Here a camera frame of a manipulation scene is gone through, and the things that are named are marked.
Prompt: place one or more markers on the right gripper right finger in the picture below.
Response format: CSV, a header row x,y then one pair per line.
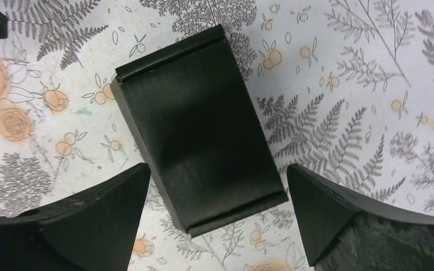
x,y
344,230

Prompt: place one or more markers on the floral tablecloth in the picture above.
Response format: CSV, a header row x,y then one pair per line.
x,y
345,88

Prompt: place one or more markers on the black paper box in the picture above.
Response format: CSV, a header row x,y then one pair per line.
x,y
192,118

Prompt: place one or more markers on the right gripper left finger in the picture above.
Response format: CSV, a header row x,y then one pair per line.
x,y
94,229

